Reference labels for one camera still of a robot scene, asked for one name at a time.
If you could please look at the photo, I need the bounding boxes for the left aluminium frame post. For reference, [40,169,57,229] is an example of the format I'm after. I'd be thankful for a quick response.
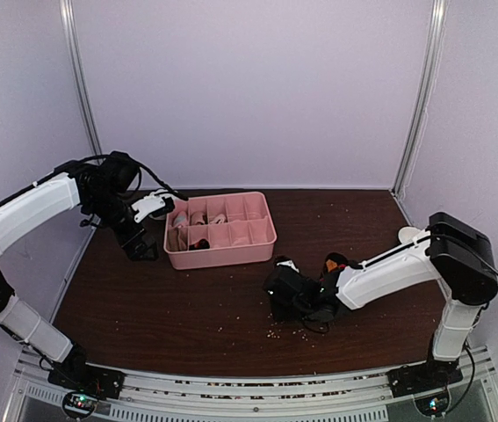
[59,0,102,155]

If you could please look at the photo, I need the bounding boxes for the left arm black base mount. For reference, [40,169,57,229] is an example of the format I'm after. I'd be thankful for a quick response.
[47,345,126,399]

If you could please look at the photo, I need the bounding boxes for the right aluminium frame post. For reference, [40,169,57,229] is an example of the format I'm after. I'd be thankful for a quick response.
[392,0,448,199]

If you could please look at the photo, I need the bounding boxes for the beige brown striped sock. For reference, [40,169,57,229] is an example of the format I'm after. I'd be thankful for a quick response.
[209,213,227,224]

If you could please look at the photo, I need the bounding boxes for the black red argyle sock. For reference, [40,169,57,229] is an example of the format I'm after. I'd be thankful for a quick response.
[320,252,349,282]

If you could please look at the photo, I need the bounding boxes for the black sock in tray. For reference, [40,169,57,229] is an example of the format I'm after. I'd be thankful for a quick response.
[189,238,211,251]

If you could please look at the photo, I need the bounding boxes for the pink divided organizer tray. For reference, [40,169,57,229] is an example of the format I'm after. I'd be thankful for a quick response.
[163,192,278,270]

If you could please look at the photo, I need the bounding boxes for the aluminium frame post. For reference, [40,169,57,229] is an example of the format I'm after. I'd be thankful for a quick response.
[392,0,448,199]
[59,0,102,155]

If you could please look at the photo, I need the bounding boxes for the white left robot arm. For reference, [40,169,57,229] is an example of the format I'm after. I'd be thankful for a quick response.
[0,151,186,390]

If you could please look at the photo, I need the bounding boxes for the front aluminium rail base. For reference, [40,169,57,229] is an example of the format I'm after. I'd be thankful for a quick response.
[0,346,498,421]

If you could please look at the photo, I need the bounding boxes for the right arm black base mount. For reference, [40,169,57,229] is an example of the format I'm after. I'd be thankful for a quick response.
[386,360,463,397]

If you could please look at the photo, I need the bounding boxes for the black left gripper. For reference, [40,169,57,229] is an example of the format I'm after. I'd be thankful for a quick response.
[85,190,158,261]

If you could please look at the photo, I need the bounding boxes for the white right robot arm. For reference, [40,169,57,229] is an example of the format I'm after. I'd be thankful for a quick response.
[263,212,498,389]

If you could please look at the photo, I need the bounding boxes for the white dark blue cup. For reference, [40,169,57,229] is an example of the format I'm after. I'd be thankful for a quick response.
[397,226,422,244]

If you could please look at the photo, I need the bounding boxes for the beige rolled sock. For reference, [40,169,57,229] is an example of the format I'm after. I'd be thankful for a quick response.
[190,211,207,226]

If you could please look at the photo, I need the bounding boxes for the pink and mint rolled sock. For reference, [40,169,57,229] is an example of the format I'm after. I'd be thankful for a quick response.
[172,211,190,229]

